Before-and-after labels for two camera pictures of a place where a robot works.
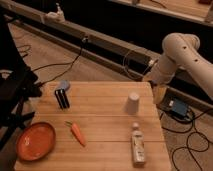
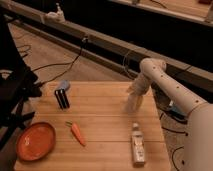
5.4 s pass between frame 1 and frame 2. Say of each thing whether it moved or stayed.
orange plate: stayed
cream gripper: moved
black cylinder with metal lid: stayed
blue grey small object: stayed
